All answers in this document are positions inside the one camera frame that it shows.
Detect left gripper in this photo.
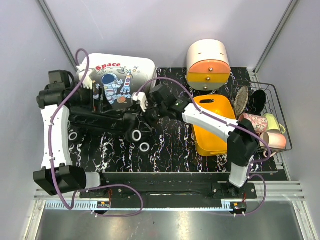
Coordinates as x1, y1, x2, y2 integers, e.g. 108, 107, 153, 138
70, 82, 113, 113

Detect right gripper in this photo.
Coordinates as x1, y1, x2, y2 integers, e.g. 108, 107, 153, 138
136, 102, 167, 134

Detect white black space suitcase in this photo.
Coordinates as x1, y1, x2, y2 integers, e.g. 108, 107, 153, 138
69, 53, 157, 145

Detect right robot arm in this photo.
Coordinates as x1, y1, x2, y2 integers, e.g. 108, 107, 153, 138
133, 84, 259, 199

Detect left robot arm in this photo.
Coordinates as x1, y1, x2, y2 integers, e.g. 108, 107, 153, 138
33, 70, 108, 198

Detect black marble mat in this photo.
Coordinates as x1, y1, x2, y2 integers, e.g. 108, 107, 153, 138
67, 66, 278, 174

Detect white orange drawer cabinet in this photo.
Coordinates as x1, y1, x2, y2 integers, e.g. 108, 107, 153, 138
186, 39, 231, 91

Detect speckled brown plate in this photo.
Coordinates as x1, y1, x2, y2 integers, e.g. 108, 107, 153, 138
233, 86, 249, 116

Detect pink patterned mug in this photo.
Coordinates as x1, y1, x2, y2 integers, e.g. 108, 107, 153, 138
238, 113, 268, 134

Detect yellow green mug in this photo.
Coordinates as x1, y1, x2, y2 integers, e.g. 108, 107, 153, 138
263, 113, 286, 134

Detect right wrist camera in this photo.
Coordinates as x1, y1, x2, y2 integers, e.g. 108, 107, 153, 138
131, 92, 149, 113

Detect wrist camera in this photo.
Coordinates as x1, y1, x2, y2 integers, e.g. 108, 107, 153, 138
76, 63, 95, 90
131, 92, 149, 113

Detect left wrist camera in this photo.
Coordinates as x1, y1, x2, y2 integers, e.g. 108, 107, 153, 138
76, 63, 95, 90

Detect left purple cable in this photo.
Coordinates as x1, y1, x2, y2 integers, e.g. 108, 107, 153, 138
48, 48, 145, 218

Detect purple cable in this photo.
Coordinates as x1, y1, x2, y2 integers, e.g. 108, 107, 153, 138
136, 76, 272, 216
48, 48, 145, 218

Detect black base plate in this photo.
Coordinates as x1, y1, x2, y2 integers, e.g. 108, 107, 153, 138
74, 172, 257, 210

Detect black wire dish rack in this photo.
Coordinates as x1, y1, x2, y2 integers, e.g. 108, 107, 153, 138
230, 79, 293, 152

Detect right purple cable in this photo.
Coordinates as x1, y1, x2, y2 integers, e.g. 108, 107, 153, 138
136, 76, 272, 216

